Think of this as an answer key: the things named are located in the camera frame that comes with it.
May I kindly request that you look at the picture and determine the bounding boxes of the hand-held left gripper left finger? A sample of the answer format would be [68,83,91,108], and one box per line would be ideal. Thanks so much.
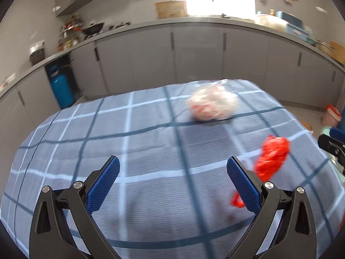
[30,155,121,259]

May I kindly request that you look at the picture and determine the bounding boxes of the grey kitchen base cabinets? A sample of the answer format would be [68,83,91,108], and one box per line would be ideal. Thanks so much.
[0,16,345,130]

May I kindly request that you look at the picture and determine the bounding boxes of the black wok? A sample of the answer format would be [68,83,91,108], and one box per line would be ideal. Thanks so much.
[82,23,104,37]

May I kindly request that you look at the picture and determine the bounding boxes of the white plastic container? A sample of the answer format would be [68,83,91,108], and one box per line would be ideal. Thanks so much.
[254,13,287,31]

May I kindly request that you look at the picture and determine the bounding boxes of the cardboard box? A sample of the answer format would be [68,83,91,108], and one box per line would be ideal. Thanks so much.
[155,0,188,19]

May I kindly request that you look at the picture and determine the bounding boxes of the wooden cutting board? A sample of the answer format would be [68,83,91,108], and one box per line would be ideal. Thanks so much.
[329,41,345,63]

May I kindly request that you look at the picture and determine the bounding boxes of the pink bucket with red liner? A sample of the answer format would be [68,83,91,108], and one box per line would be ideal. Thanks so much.
[323,104,342,128]

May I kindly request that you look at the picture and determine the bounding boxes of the blue checked tablecloth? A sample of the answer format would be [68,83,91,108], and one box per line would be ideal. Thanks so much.
[0,79,345,259]

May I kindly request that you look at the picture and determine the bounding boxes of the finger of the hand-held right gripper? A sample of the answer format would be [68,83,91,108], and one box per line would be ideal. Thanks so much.
[330,127,345,141]
[317,134,345,168]

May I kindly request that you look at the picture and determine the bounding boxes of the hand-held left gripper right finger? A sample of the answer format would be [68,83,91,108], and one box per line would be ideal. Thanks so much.
[226,156,317,259]

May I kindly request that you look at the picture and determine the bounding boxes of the dark storage jar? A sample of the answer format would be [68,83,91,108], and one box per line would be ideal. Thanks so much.
[29,43,45,66]

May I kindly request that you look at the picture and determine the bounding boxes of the blue gas cylinder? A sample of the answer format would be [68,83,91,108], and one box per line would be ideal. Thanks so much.
[45,59,75,109]

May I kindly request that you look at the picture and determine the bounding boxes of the blue storage boxes on counter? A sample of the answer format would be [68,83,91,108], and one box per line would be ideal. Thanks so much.
[276,10,311,43]

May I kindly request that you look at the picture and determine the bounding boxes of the steel pot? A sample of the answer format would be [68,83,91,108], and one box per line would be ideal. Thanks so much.
[315,39,335,52]

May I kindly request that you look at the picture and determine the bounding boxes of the row of seasoning bottles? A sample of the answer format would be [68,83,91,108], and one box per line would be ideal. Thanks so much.
[58,13,82,52]

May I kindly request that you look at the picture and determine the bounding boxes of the clear plastic bag red print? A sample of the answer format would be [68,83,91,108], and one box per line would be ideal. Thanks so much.
[187,79,241,122]

